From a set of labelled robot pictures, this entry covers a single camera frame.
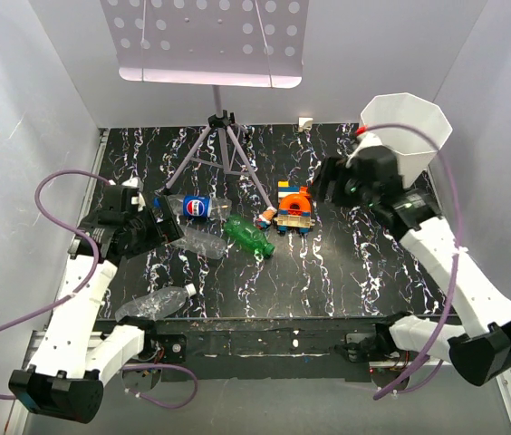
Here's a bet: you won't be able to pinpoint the small white wall bracket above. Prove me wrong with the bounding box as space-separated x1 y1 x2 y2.
297 117 313 133

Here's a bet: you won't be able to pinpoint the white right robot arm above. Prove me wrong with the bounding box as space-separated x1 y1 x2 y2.
309 145 511 386

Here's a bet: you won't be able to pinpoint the small colourful toy figure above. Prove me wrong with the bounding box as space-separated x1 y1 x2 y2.
255 207 277 230

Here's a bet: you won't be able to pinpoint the yellow white blue toy bricks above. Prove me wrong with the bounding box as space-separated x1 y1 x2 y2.
277 180 300 202

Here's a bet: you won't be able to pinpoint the large clear plastic bottle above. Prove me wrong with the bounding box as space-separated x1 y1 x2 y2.
169 227 227 260

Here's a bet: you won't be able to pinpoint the beige toy brick vehicle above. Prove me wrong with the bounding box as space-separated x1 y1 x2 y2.
274 214 315 235

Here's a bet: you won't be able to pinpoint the orange curved toy piece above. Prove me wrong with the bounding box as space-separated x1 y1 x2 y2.
278 187 312 216

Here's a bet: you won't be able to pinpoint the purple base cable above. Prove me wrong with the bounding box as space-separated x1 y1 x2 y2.
121 362 198 411

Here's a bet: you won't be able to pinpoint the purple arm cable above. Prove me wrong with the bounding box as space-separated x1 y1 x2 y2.
0 169 116 401
357 122 467 401

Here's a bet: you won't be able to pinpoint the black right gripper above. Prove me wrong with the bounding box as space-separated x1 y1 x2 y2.
304 157 376 212

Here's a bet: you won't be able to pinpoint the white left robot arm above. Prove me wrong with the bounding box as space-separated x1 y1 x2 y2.
8 177 183 423

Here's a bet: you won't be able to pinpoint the white perforated music stand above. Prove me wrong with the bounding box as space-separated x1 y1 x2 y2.
101 0 309 207

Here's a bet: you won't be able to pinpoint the white octagonal plastic bin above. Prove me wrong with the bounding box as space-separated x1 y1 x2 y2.
360 92 452 189

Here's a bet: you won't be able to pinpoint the Pepsi label plastic bottle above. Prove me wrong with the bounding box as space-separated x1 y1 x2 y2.
167 195 233 220

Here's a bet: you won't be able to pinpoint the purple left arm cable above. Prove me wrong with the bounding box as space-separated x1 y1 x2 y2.
0 169 116 401

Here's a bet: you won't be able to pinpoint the green plastic bottle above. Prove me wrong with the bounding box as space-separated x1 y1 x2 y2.
223 215 275 258

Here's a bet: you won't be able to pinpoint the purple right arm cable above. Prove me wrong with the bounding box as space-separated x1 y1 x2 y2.
357 122 467 401

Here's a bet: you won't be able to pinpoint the crushed clear bottle white cap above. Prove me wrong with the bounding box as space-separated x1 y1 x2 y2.
115 284 197 322

